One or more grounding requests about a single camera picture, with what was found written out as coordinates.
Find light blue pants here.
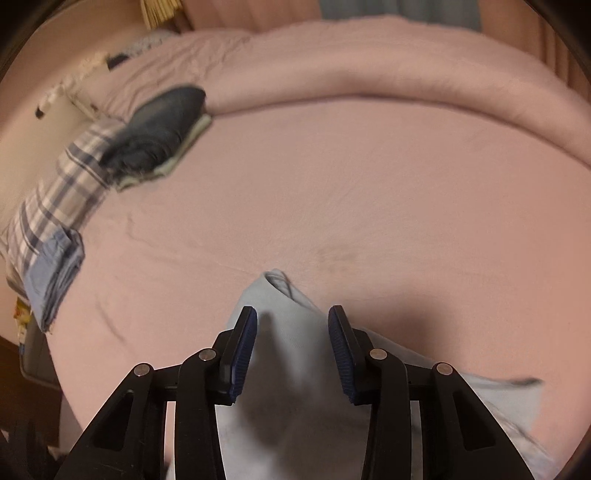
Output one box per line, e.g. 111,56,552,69
166,269,559,480

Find pink duvet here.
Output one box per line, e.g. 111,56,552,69
203,18,591,171

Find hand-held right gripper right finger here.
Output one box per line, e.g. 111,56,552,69
327,304,536,480

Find yellow woven basket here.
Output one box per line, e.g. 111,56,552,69
140,0,184,29

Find patterned white cloth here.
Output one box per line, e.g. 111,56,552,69
121,31,169,58

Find blue folded cloth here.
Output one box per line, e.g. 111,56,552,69
22,228,86,334

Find yellow printed packet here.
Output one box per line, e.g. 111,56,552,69
15,296,34,348

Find light green folded cloth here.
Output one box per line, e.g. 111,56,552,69
115,113,214,192

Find grey storage box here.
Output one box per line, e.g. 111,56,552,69
19,318,62,391

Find pink bed sheet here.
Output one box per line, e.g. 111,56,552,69
46,32,591,480

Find pink curtain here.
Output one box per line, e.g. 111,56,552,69
178,0,321,34
479,0,583,93

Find blue plaid pillow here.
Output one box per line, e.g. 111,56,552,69
0,119,126,289

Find blue curtain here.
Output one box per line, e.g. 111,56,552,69
318,0,482,31

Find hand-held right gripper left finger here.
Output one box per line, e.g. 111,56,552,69
55,305,258,480

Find dark blue folded jeans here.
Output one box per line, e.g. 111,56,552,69
99,85,208,178

